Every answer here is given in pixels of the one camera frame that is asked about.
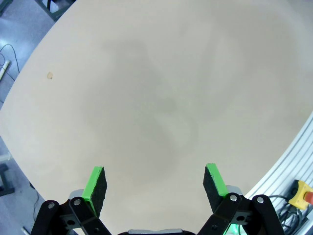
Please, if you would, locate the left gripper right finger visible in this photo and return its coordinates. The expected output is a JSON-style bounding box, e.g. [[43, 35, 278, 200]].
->
[[196, 163, 286, 235]]

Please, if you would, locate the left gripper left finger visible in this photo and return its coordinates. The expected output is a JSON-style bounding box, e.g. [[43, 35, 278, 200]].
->
[[31, 165, 112, 235]]

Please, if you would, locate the yellow emergency stop box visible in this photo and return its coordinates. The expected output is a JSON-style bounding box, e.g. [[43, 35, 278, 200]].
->
[[288, 179, 313, 209]]

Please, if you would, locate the white stick on floor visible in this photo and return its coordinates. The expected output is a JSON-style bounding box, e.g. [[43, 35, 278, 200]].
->
[[0, 59, 12, 79]]

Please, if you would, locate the dark grey plastic stool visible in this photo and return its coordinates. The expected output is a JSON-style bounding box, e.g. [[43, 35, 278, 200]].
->
[[36, 0, 77, 22]]

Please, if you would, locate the grey cable bundle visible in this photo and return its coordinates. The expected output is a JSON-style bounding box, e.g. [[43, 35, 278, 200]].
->
[[267, 194, 313, 235]]

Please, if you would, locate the aluminium profile rail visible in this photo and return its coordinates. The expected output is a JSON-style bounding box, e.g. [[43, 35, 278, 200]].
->
[[244, 119, 313, 235]]

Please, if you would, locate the black metal frame foot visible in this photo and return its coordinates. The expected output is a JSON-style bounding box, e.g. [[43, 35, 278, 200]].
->
[[0, 151, 12, 197]]

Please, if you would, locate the thin black floor cable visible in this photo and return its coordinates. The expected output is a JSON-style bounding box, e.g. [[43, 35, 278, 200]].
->
[[0, 43, 22, 82]]

